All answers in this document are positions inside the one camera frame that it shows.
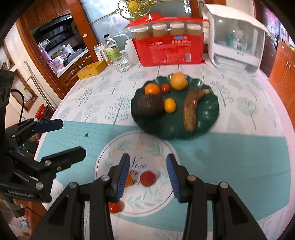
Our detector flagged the frosted glass door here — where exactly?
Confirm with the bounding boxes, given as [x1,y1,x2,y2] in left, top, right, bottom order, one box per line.
[79,0,201,60]

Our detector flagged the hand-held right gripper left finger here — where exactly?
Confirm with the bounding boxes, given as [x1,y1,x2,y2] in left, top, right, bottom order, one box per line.
[43,153,131,240]

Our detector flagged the brown overripe banana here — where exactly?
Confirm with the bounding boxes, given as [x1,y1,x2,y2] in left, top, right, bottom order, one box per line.
[183,89,212,132]

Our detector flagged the red wall decoration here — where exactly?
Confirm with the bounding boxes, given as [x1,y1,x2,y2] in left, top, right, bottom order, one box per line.
[266,9,284,26]

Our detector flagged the white plastic bottle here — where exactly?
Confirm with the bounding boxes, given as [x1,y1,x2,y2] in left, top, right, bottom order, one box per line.
[124,39,139,64]

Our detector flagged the small yellow orange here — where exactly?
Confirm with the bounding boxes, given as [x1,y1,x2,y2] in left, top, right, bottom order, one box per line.
[164,98,177,114]

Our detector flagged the white cup storage cabinet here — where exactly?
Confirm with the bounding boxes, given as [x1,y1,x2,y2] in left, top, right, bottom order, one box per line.
[204,3,272,76]

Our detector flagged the white printed round plate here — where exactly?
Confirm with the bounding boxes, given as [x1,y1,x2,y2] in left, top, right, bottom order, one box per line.
[94,130,182,215]

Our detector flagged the dark avocado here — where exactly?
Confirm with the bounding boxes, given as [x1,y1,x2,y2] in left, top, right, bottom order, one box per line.
[138,94,164,119]

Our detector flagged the white carton box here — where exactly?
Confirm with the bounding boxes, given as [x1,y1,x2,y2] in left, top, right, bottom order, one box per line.
[93,44,106,61]

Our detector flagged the wooden kitchen counter cabinet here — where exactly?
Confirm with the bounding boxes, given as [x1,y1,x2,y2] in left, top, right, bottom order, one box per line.
[56,49,97,100]

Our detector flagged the yellow tin box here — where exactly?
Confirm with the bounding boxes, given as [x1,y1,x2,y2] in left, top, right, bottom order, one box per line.
[77,61,107,80]

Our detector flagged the clear ribbed glass cup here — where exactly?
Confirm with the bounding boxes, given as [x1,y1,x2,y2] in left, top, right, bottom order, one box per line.
[112,51,132,73]

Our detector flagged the dark red plum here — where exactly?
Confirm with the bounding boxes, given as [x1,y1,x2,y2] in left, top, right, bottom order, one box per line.
[140,171,157,187]

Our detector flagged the metal can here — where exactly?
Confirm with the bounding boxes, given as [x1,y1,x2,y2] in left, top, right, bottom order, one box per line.
[101,49,111,66]

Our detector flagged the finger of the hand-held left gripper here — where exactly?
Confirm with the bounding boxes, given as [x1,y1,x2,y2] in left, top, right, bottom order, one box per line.
[5,119,64,148]
[9,146,87,187]

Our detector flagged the dark green scalloped plate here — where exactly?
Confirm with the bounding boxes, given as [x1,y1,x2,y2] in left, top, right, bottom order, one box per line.
[130,73,219,140]

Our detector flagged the wooden wall cabinets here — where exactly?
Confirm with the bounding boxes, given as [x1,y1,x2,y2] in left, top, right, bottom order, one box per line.
[268,39,295,111]

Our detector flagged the orange mandarin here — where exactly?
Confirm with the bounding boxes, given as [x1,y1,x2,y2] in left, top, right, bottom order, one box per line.
[144,83,161,95]

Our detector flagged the beige spice jar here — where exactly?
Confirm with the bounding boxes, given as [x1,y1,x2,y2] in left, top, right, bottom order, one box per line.
[170,22,185,36]
[187,23,202,36]
[135,26,150,40]
[152,23,167,37]

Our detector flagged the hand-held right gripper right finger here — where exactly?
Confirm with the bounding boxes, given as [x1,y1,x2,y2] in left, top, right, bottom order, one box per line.
[166,153,268,240]

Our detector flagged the red paper cup package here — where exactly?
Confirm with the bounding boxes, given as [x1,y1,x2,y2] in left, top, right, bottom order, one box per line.
[132,35,205,67]

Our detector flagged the red container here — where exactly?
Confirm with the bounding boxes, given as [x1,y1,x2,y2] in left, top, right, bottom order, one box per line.
[34,104,48,119]

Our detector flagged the clear bottle green label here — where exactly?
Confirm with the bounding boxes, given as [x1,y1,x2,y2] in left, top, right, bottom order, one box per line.
[103,34,120,63]

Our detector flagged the gold door ornament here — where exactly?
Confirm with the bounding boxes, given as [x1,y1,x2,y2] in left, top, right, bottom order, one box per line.
[116,0,159,18]

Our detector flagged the large yellow grapefruit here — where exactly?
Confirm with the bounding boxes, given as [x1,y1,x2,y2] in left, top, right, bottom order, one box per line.
[170,72,188,90]

